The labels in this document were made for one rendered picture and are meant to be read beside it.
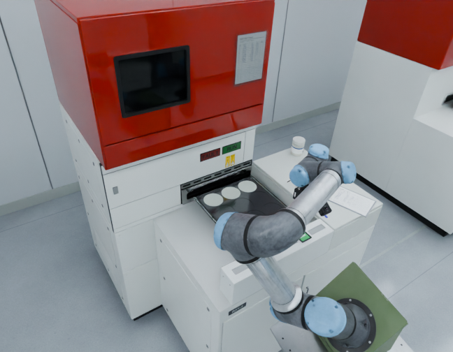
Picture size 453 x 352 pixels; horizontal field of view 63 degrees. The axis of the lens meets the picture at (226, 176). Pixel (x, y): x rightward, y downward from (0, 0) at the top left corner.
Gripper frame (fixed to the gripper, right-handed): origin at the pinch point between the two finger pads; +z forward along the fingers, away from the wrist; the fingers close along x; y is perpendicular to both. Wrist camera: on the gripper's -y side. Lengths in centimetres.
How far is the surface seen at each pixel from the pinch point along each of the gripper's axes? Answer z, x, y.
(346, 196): 9.3, -37.1, 8.0
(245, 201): 16.1, 3.4, 37.8
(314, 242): 11.2, -2.7, -4.7
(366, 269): 106, -95, 10
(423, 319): 106, -94, -38
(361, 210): 9.3, -35.3, -3.0
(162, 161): -9, 38, 58
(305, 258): 19.1, 0.9, -4.6
